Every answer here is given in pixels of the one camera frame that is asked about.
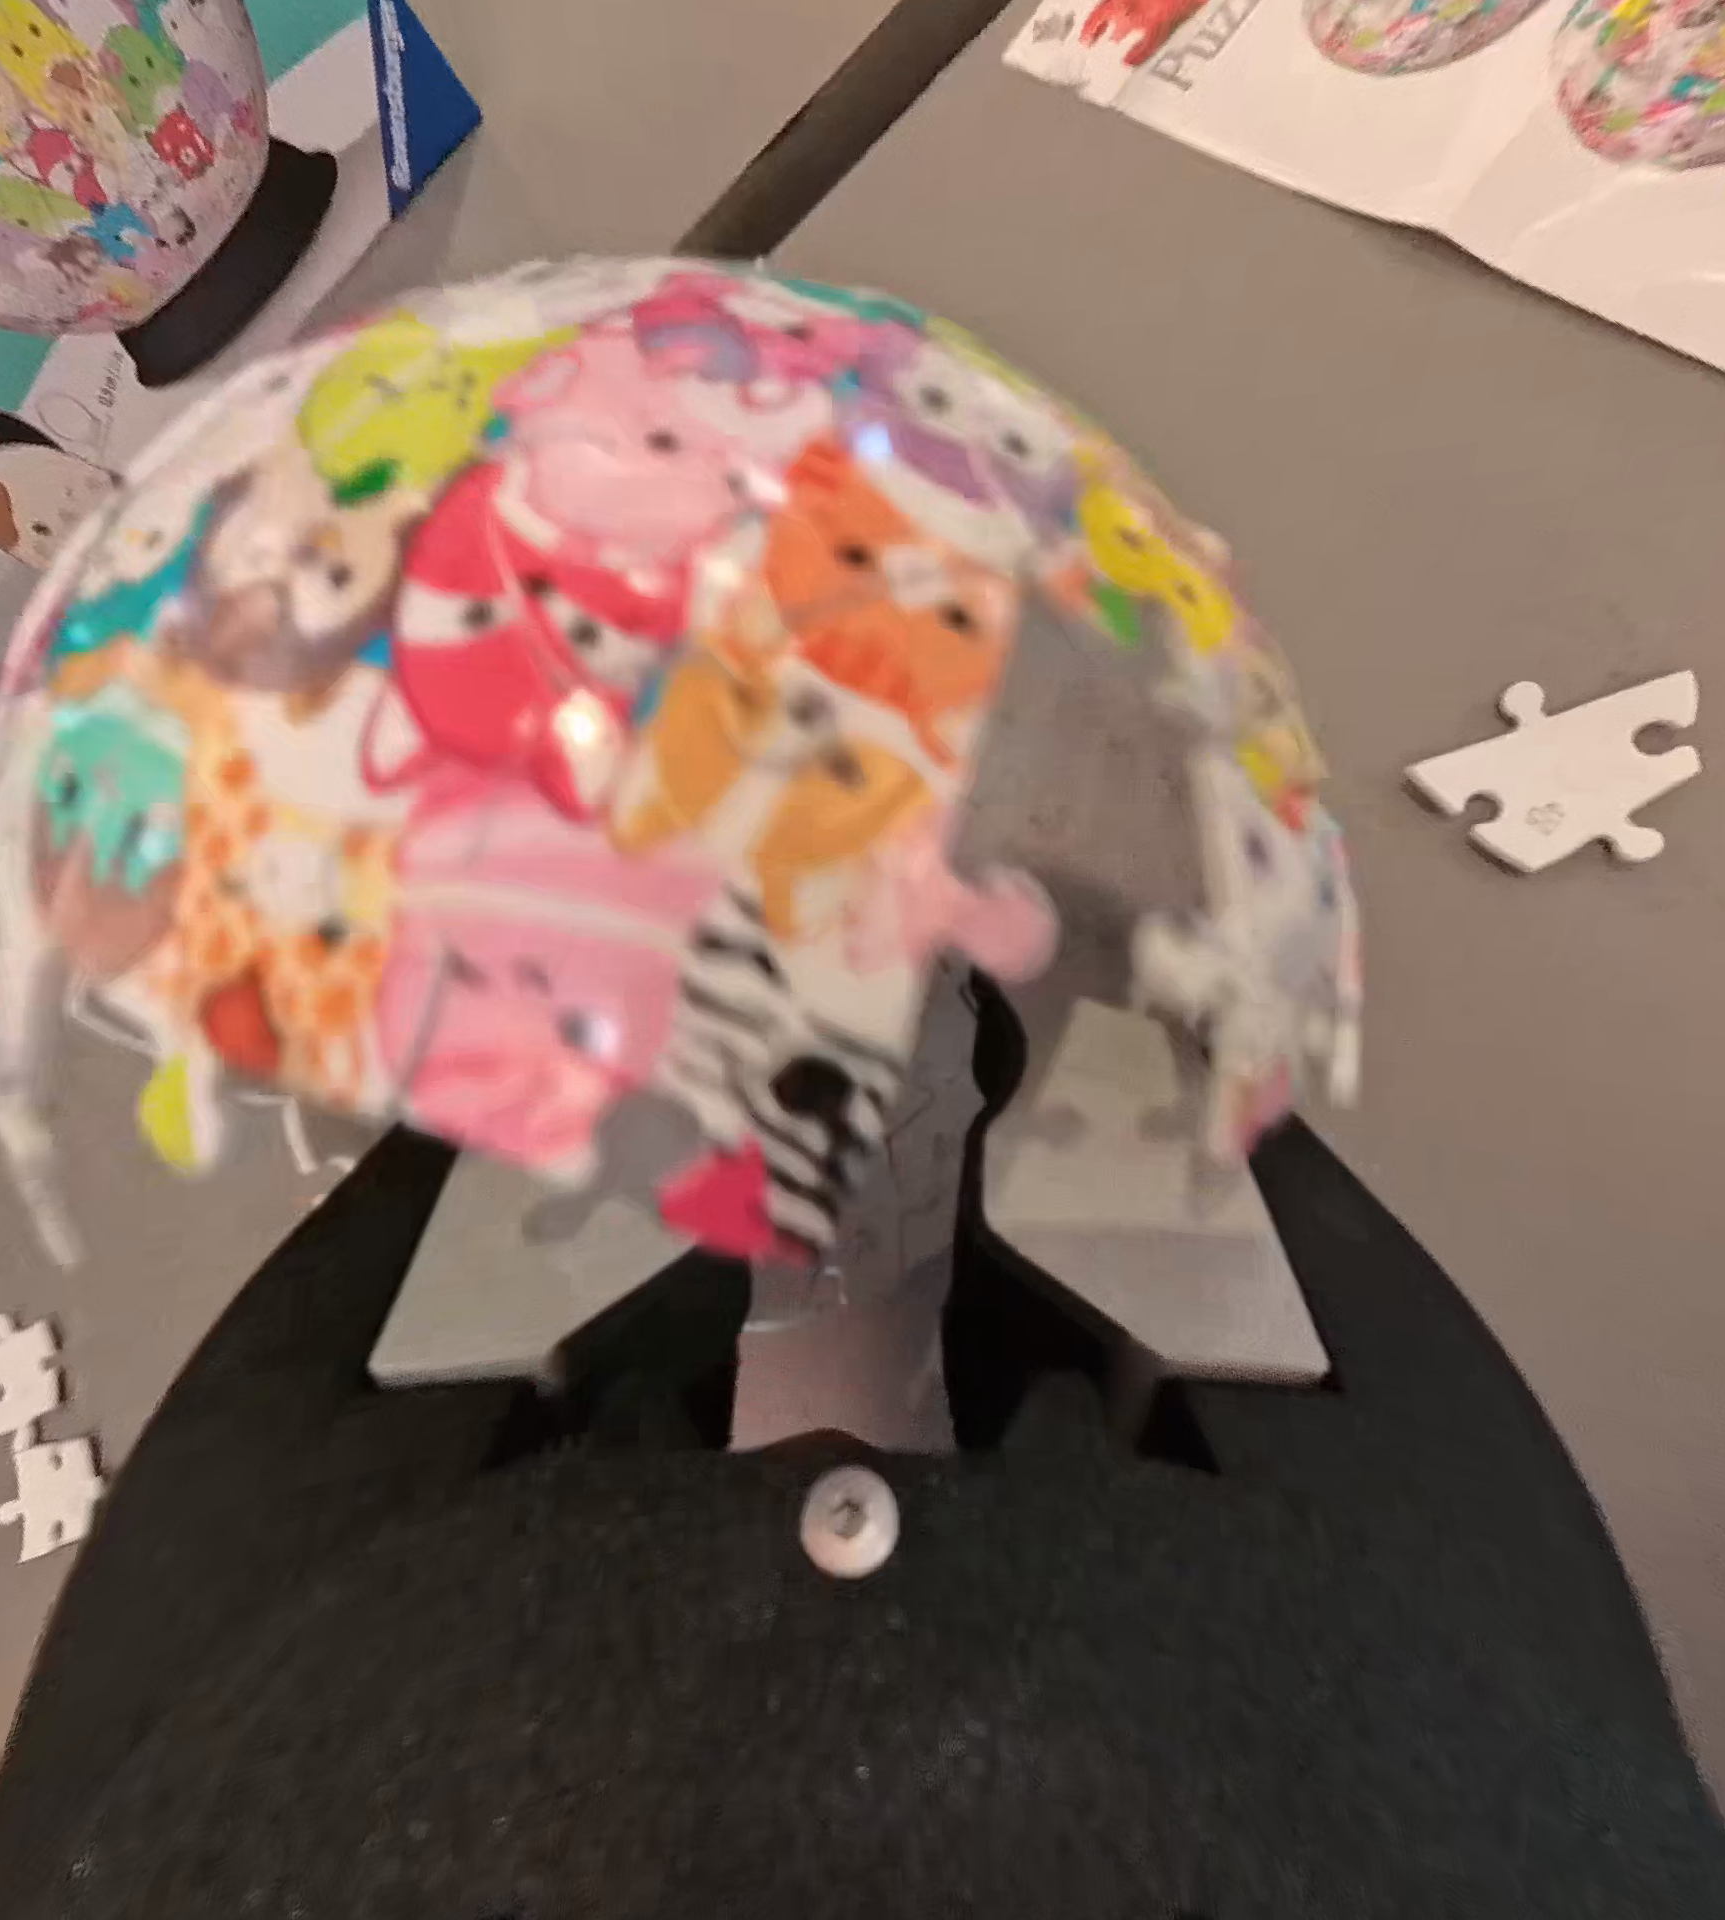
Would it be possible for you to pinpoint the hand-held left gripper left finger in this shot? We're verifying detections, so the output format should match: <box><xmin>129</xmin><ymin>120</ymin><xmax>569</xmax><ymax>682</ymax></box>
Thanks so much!
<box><xmin>369</xmin><ymin>1153</ymin><xmax>777</xmax><ymax>1395</ymax></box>

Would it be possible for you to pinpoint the puzzle instruction leaflet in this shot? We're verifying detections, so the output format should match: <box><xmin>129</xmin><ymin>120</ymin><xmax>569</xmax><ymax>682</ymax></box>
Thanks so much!
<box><xmin>1005</xmin><ymin>0</ymin><xmax>1725</xmax><ymax>413</ymax></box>

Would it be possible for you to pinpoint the colourful puzzle ball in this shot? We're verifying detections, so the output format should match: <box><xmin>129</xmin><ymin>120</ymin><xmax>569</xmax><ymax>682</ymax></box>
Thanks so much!
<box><xmin>0</xmin><ymin>255</ymin><xmax>1374</xmax><ymax>1263</ymax></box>

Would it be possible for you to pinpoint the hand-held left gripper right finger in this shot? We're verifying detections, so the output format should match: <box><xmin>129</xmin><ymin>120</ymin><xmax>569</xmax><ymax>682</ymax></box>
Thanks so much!
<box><xmin>957</xmin><ymin>991</ymin><xmax>1332</xmax><ymax>1392</ymax></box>

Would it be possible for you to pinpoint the white puzzle piece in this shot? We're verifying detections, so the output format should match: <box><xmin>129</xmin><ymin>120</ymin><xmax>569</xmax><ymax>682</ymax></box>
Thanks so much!
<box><xmin>0</xmin><ymin>1308</ymin><xmax>71</xmax><ymax>1446</ymax></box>
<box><xmin>0</xmin><ymin>1432</ymin><xmax>107</xmax><ymax>1560</ymax></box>
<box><xmin>1403</xmin><ymin>666</ymin><xmax>1704</xmax><ymax>878</ymax></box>

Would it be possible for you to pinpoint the teal puzzle box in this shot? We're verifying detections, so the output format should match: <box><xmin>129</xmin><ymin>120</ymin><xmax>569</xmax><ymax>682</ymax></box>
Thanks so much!
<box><xmin>0</xmin><ymin>0</ymin><xmax>484</xmax><ymax>573</ymax></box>

